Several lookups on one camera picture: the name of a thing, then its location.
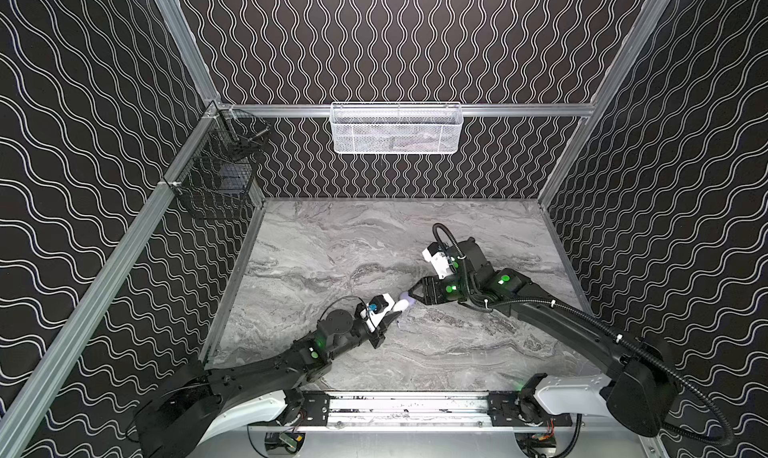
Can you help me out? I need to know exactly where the black wire basket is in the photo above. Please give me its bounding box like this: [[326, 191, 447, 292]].
[[171, 110, 272, 222]]

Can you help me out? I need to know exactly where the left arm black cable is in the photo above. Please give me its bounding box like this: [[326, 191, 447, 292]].
[[317, 295, 368, 324]]

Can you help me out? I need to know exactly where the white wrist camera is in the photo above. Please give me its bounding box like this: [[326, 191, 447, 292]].
[[422, 242, 454, 279], [359, 293, 395, 333]]

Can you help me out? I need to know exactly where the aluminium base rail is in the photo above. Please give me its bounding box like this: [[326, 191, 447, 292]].
[[161, 389, 661, 435]]

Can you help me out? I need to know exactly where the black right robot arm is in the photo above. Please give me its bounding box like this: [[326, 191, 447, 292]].
[[409, 238, 735, 446]]

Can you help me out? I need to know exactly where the purple earbud charging case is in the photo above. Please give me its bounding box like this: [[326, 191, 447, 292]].
[[393, 296, 416, 312]]

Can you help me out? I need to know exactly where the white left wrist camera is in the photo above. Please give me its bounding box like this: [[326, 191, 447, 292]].
[[359, 293, 395, 333]]

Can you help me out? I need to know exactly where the black corrugated cable conduit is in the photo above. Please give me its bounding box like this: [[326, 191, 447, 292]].
[[431, 222, 736, 448]]

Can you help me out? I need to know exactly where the white wire mesh basket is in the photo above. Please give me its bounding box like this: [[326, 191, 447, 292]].
[[329, 102, 464, 155]]

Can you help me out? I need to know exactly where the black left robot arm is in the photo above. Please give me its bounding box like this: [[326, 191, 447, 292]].
[[131, 309, 401, 457]]

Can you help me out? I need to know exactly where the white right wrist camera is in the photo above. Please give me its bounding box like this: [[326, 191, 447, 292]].
[[422, 242, 454, 279]]

